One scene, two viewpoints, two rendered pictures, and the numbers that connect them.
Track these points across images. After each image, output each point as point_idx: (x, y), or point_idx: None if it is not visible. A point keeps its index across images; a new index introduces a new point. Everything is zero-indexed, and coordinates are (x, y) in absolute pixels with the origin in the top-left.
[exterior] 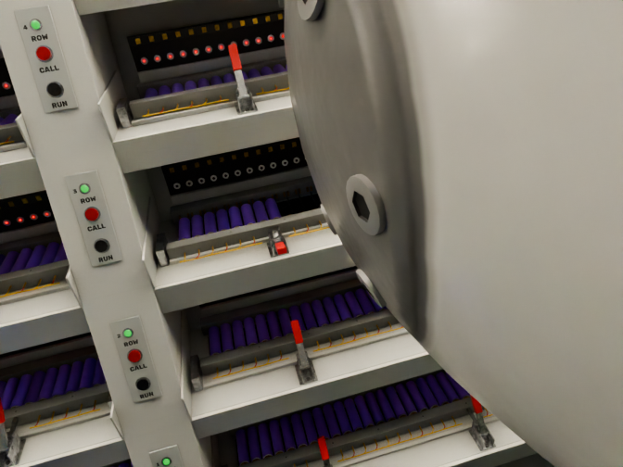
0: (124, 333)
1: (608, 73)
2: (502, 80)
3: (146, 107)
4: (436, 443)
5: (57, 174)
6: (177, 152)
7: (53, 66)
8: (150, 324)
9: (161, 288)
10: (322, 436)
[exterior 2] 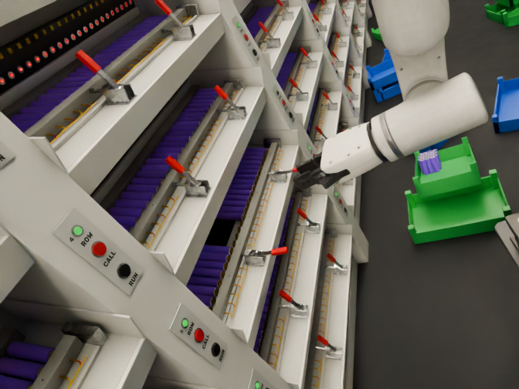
0: (257, 387)
1: None
2: None
3: (139, 241)
4: (334, 291)
5: (164, 333)
6: (198, 248)
7: (110, 253)
8: (259, 366)
9: (249, 338)
10: (318, 336)
